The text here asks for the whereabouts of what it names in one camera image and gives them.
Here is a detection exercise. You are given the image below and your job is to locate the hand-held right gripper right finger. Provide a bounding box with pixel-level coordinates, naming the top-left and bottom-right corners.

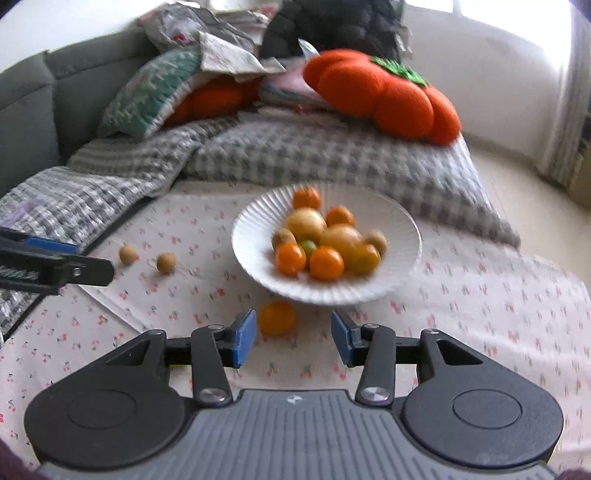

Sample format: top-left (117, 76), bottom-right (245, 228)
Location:
top-left (331, 310), bottom-right (485, 408)

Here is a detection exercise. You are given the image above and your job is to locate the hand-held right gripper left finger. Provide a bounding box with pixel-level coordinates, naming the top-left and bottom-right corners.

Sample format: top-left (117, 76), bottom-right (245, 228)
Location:
top-left (106, 309), bottom-right (257, 408)

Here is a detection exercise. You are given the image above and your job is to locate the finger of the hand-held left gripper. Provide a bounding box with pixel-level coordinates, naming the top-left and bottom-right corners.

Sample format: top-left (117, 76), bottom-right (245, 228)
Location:
top-left (0, 227), bottom-right (80, 256)
top-left (0, 253), bottom-right (115, 296)

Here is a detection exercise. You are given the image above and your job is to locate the small orange tangerine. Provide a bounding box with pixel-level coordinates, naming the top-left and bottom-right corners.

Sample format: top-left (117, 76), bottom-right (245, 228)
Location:
top-left (293, 187), bottom-right (322, 210)
top-left (325, 205), bottom-right (356, 228)
top-left (275, 243), bottom-right (308, 278)
top-left (309, 246), bottom-right (345, 281)
top-left (259, 301), bottom-right (296, 337)

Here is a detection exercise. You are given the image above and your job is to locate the green yellow tangerine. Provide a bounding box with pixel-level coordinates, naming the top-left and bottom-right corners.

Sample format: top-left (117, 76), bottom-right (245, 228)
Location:
top-left (344, 244), bottom-right (382, 276)

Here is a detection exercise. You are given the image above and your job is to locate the white ribbed plate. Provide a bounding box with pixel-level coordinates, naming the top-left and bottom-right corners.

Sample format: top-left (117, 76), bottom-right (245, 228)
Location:
top-left (232, 183), bottom-right (423, 306)

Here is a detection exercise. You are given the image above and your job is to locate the round yellow pear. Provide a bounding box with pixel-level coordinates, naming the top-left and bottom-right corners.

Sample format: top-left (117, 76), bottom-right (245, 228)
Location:
top-left (284, 208), bottom-right (328, 241)
top-left (320, 224), bottom-right (365, 261)

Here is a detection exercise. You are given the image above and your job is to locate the cherry print cloth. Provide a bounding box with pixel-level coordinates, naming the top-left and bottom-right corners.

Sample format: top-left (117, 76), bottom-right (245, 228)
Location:
top-left (0, 178), bottom-right (591, 467)

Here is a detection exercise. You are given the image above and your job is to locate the green sofa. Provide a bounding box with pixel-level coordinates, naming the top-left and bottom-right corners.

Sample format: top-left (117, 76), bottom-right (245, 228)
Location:
top-left (0, 32), bottom-right (155, 197)

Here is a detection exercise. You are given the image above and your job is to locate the green patterned cushion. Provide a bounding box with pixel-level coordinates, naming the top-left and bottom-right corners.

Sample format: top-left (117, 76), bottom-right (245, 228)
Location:
top-left (97, 46), bottom-right (208, 139)

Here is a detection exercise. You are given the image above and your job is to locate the grey checkered blanket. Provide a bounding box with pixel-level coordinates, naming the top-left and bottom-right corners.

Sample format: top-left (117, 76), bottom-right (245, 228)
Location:
top-left (0, 111), bottom-right (522, 337)

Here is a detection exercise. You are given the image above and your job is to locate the maroon clothing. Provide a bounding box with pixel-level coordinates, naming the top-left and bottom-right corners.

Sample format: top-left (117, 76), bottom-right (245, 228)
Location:
top-left (0, 438), bottom-right (44, 480)

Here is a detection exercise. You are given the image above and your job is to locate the plain orange cushion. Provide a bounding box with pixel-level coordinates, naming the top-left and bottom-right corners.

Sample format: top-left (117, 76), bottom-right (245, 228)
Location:
top-left (164, 76), bottom-right (264, 127)

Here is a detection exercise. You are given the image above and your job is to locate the orange pumpkin plush cushion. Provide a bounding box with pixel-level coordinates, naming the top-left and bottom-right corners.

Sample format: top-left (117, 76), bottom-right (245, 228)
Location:
top-left (302, 50), bottom-right (462, 146)

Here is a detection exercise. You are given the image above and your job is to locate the folded pink fabric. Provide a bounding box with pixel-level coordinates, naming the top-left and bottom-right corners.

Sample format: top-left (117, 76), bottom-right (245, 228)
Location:
top-left (259, 69), bottom-right (342, 114)

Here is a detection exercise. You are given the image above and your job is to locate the floral quilted fabric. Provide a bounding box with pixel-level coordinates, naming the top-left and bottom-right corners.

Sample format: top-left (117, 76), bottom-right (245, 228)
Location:
top-left (139, 0), bottom-right (287, 77)

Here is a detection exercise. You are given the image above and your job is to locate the dark clothing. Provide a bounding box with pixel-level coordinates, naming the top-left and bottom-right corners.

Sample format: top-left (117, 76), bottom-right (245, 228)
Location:
top-left (261, 0), bottom-right (407, 63)

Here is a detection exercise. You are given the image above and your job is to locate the pale curtain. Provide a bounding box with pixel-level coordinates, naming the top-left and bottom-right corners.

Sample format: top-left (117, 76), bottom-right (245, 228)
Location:
top-left (540, 28), bottom-right (591, 185)

